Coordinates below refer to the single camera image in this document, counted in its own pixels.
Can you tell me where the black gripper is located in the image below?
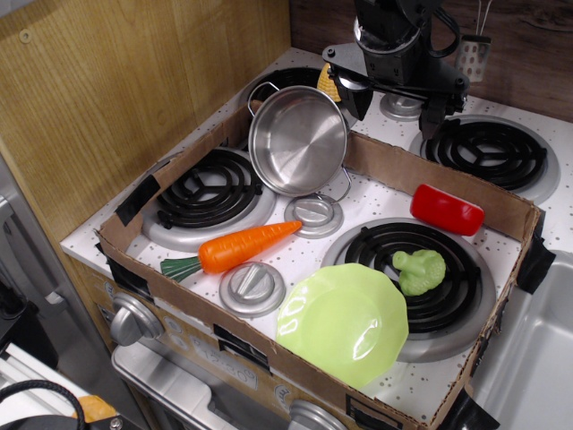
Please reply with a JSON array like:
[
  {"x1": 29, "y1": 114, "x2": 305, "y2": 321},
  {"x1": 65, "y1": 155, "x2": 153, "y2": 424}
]
[{"x1": 322, "y1": 26, "x2": 469, "y2": 140}]

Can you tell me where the orange toy carrot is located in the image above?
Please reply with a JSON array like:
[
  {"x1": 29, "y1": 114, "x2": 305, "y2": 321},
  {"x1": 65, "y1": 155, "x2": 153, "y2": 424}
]
[{"x1": 160, "y1": 220, "x2": 303, "y2": 281}]

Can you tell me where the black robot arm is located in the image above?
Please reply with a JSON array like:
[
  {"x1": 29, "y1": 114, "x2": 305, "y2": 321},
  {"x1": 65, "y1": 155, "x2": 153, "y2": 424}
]
[{"x1": 322, "y1": 1, "x2": 469, "y2": 140}]

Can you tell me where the light green plastic plate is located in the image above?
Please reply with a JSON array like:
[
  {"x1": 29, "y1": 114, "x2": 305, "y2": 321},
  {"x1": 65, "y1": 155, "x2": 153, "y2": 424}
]
[{"x1": 276, "y1": 263, "x2": 409, "y2": 389}]

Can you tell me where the silver stovetop knob back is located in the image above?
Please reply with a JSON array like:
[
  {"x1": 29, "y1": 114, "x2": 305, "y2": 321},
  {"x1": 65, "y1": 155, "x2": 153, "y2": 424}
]
[{"x1": 380, "y1": 94, "x2": 422, "y2": 122}]

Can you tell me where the silver stovetop knob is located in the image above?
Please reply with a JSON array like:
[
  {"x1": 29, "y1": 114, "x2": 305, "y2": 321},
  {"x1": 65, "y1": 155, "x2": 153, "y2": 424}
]
[
  {"x1": 380, "y1": 94, "x2": 422, "y2": 122},
  {"x1": 218, "y1": 262, "x2": 287, "y2": 317},
  {"x1": 284, "y1": 195, "x2": 344, "y2": 239}
]

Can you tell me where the yellow toy corn cob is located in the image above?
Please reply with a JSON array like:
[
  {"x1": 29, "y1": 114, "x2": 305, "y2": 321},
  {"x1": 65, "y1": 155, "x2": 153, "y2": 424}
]
[{"x1": 316, "y1": 63, "x2": 341, "y2": 103}]

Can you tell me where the back left black burner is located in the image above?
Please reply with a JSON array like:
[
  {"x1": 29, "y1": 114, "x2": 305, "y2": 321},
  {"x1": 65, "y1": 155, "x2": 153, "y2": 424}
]
[{"x1": 238, "y1": 67, "x2": 321, "y2": 105}]

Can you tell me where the hanging metal grater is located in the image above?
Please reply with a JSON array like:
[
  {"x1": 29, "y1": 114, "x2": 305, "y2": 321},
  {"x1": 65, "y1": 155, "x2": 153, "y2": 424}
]
[{"x1": 455, "y1": 35, "x2": 492, "y2": 82}]

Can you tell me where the stainless steel pot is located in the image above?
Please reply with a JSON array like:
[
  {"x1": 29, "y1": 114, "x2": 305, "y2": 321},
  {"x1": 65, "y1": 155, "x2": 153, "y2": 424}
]
[{"x1": 247, "y1": 82, "x2": 349, "y2": 198}]

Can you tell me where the red toy pepper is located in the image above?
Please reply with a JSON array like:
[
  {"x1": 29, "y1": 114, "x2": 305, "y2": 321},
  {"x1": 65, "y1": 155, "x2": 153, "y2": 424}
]
[{"x1": 410, "y1": 184, "x2": 485, "y2": 237}]

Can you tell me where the back right black burner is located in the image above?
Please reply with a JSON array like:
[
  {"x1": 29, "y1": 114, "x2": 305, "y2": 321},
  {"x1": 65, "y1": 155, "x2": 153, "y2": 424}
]
[{"x1": 409, "y1": 115, "x2": 560, "y2": 203}]

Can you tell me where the silver stovetop knob centre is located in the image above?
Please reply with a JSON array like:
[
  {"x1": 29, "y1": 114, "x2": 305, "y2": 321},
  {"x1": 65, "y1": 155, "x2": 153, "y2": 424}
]
[{"x1": 284, "y1": 195, "x2": 344, "y2": 239}]

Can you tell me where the brown cardboard fence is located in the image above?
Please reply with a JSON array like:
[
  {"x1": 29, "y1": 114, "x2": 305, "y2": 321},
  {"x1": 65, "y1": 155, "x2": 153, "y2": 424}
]
[{"x1": 98, "y1": 107, "x2": 553, "y2": 429}]

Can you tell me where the green toy broccoli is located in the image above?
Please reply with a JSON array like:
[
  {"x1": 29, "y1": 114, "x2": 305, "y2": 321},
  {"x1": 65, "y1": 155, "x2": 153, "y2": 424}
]
[{"x1": 392, "y1": 249, "x2": 447, "y2": 297}]

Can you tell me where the front left black burner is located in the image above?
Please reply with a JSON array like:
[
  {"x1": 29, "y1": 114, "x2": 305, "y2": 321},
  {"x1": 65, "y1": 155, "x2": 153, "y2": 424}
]
[{"x1": 142, "y1": 148, "x2": 276, "y2": 253}]

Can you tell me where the silver stovetop knob front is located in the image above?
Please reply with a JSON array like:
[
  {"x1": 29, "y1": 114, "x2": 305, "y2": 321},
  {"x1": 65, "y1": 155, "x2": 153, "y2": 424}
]
[{"x1": 218, "y1": 262, "x2": 287, "y2": 317}]

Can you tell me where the grey toy sink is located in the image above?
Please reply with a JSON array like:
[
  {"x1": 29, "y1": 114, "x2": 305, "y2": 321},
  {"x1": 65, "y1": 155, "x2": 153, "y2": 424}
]
[{"x1": 472, "y1": 251, "x2": 572, "y2": 429}]

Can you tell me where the silver oven knob bottom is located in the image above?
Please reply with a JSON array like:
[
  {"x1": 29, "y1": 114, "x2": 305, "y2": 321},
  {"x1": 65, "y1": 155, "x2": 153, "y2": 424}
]
[{"x1": 287, "y1": 400, "x2": 347, "y2": 430}]

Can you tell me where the silver oven knob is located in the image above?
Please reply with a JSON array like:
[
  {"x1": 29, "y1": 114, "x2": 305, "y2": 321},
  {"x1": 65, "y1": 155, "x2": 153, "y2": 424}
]
[
  {"x1": 287, "y1": 400, "x2": 347, "y2": 430},
  {"x1": 110, "y1": 293, "x2": 165, "y2": 347}
]

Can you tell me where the silver oven knob left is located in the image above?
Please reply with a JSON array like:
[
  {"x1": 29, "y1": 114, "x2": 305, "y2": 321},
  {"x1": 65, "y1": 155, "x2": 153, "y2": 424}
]
[{"x1": 110, "y1": 293, "x2": 165, "y2": 347}]

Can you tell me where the silver oven door handle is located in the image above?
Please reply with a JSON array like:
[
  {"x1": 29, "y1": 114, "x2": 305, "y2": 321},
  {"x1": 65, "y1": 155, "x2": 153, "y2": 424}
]
[{"x1": 112, "y1": 343, "x2": 244, "y2": 429}]

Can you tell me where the black cable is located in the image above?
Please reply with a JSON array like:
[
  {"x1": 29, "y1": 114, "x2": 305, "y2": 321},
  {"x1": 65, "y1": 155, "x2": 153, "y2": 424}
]
[{"x1": 0, "y1": 379, "x2": 87, "y2": 430}]

